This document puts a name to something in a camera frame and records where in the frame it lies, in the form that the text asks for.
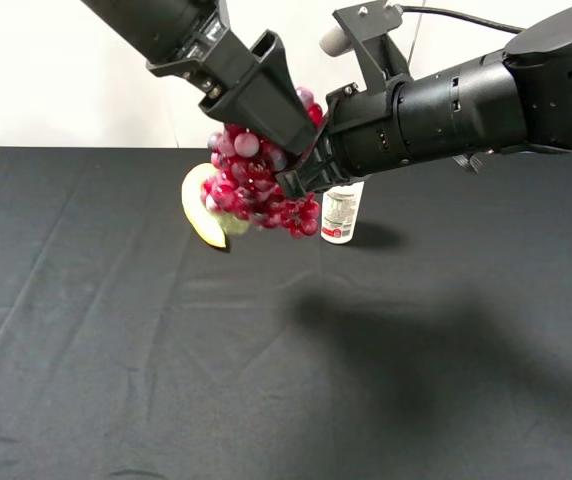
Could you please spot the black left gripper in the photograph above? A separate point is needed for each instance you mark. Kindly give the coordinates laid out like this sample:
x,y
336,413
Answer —
x,y
252,87

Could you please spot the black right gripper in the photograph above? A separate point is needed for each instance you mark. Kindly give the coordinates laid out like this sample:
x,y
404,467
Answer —
x,y
362,137

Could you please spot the red grape bunch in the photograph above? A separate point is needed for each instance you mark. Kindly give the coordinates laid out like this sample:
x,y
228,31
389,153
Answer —
x,y
243,190

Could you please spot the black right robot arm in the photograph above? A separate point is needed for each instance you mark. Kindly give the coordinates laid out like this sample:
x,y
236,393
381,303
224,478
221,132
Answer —
x,y
515,99

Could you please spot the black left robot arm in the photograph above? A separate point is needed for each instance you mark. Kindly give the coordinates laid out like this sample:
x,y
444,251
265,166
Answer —
x,y
153,28

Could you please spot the white plastic bottle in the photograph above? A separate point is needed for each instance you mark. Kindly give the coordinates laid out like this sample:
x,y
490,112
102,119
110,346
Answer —
x,y
340,207

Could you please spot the yellow banana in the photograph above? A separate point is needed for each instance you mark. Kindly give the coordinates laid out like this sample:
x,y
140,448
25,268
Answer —
x,y
203,222

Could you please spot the black tablecloth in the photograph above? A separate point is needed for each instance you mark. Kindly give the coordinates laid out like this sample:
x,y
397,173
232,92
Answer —
x,y
437,344

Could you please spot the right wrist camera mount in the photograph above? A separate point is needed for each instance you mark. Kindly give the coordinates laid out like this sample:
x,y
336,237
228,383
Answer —
x,y
364,30

